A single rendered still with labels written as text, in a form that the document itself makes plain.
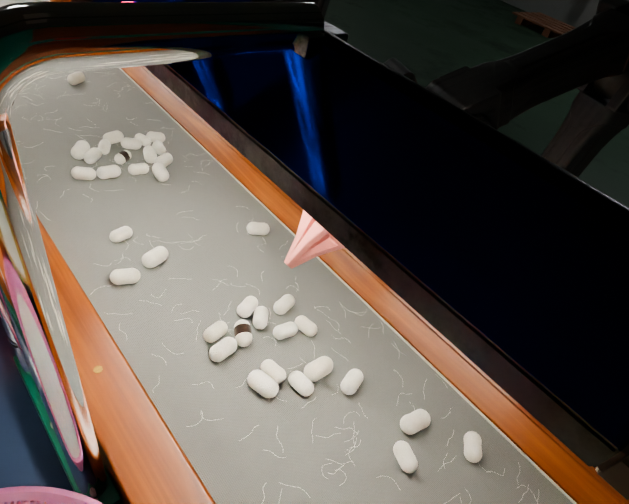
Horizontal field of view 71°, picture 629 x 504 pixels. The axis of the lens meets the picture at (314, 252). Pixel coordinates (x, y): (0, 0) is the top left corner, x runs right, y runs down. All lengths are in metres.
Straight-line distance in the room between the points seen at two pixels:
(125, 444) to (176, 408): 0.07
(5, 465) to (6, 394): 0.08
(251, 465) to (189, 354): 0.14
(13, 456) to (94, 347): 0.13
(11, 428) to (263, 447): 0.27
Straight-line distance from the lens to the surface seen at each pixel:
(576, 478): 0.60
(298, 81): 0.25
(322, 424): 0.51
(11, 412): 0.60
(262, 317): 0.54
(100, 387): 0.49
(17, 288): 0.25
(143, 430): 0.46
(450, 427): 0.56
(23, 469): 0.57
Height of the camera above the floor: 1.18
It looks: 42 degrees down
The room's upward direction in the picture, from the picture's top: 16 degrees clockwise
